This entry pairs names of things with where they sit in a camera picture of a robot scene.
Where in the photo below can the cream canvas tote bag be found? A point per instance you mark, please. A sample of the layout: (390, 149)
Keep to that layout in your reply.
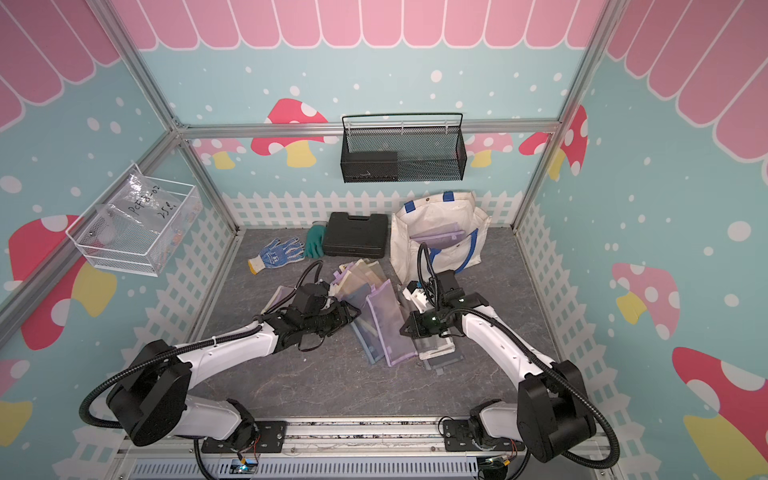
(417, 216)

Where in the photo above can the beige mesh pouch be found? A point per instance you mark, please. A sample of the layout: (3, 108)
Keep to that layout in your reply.
(351, 277)

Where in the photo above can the blue white work glove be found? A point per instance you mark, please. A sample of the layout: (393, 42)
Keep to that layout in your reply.
(277, 254)

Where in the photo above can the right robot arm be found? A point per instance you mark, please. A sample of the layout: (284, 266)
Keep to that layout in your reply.
(552, 416)

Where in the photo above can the black plastic tool case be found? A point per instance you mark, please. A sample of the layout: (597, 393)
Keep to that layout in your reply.
(356, 236)

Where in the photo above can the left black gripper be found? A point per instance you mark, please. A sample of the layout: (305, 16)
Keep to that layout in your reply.
(341, 315)

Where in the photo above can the black box in basket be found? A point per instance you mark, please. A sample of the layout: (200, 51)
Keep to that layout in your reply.
(369, 166)

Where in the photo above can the green rubber glove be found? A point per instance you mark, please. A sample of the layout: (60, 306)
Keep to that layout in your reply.
(314, 240)

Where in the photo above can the white grey mesh pouch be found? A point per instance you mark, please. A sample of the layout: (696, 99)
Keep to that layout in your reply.
(434, 346)

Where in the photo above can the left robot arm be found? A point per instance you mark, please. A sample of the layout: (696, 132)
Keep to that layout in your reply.
(151, 400)

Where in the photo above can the grey pouch under white pouch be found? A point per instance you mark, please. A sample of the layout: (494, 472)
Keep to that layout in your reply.
(439, 363)

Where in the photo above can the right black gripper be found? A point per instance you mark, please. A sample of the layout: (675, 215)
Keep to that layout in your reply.
(417, 327)

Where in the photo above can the black wire mesh basket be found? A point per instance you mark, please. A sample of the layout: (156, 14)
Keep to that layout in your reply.
(430, 146)

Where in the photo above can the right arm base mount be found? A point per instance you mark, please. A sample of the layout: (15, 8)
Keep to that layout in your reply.
(467, 435)

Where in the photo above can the white wire wall basket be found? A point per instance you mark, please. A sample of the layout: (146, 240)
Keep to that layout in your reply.
(153, 261)

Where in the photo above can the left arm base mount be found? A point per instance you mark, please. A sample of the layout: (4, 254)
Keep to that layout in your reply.
(261, 437)

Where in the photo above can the blue grey mesh pouch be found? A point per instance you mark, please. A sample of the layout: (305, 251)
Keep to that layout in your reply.
(364, 325)

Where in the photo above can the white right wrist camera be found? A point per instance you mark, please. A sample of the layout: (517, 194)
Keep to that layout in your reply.
(416, 298)

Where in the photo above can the clear plastic labelled bag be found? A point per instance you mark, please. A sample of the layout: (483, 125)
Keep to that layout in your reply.
(135, 216)

